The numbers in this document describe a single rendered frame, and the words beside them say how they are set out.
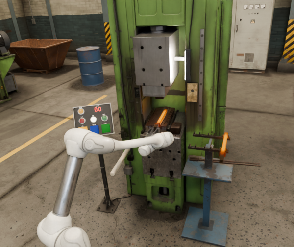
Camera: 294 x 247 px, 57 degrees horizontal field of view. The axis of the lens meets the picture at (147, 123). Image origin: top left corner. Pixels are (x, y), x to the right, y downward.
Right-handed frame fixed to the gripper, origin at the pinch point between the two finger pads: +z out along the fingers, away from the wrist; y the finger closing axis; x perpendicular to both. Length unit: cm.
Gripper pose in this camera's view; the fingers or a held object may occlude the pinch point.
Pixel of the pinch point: (156, 127)
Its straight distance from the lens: 241.3
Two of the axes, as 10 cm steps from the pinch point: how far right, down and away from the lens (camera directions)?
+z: 2.8, -4.6, 8.4
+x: -0.7, -8.9, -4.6
